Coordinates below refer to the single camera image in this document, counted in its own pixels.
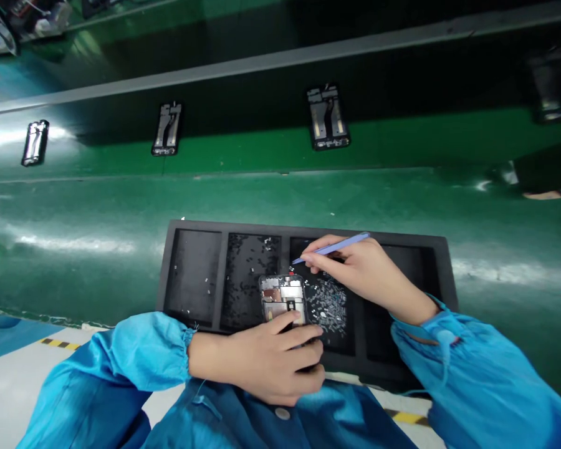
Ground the person's left hand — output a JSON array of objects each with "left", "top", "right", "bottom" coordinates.
[{"left": 189, "top": 310, "right": 327, "bottom": 407}]

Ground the person's right hand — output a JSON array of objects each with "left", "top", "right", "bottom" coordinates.
[{"left": 300, "top": 236, "right": 439, "bottom": 326}]

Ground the purple plastic stylus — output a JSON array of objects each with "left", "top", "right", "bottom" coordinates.
[{"left": 292, "top": 232, "right": 372, "bottom": 266}]

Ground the phone with exposed board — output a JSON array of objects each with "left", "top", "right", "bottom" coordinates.
[{"left": 258, "top": 273, "right": 326, "bottom": 373}]

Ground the pile of small silver parts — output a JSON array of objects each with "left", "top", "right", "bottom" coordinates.
[{"left": 304, "top": 276, "right": 350, "bottom": 339}]

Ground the person's body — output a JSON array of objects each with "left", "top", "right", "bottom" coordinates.
[{"left": 140, "top": 372, "right": 433, "bottom": 449}]

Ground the pile of small black parts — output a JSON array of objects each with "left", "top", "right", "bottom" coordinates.
[{"left": 226, "top": 233, "right": 281, "bottom": 329}]

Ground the black foam compartment tray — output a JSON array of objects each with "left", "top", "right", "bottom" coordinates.
[{"left": 155, "top": 218, "right": 460, "bottom": 396}]

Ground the green conveyor belt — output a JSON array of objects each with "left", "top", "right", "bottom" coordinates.
[{"left": 0, "top": 27, "right": 561, "bottom": 183}]

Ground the black phone frame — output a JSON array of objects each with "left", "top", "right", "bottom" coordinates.
[
  {"left": 306, "top": 84, "right": 352, "bottom": 152},
  {"left": 21, "top": 119, "right": 50, "bottom": 168},
  {"left": 525, "top": 44, "right": 561, "bottom": 125},
  {"left": 151, "top": 102, "right": 184, "bottom": 157}
]

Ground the grey metal rail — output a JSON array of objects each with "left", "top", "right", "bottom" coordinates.
[{"left": 0, "top": 16, "right": 561, "bottom": 118}]

